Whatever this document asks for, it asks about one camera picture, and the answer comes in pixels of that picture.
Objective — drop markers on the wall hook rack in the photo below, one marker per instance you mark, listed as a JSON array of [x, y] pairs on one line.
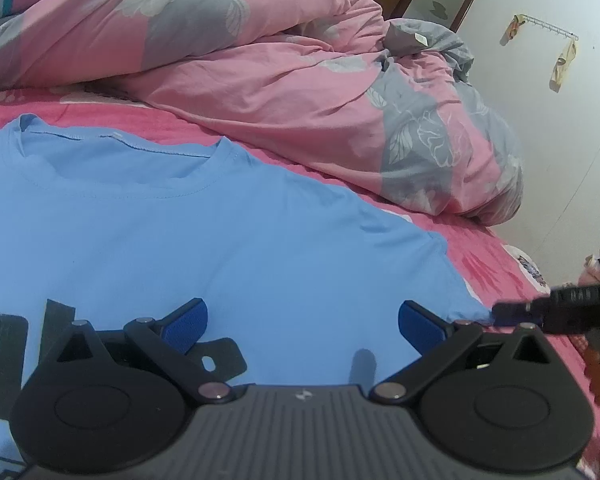
[[547, 41]]

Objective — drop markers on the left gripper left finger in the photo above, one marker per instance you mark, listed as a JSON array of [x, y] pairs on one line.
[[165, 343]]

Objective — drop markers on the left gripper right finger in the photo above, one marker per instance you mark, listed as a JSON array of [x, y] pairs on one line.
[[441, 345]]

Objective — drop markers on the light blue t-shirt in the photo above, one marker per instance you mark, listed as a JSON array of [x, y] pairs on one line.
[[205, 239]]

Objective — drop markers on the pink floral bed blanket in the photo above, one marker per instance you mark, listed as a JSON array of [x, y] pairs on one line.
[[505, 269]]

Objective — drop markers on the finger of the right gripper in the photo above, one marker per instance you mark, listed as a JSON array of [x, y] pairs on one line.
[[512, 313]]

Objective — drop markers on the pink grey quilt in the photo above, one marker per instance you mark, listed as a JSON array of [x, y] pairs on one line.
[[385, 105]]

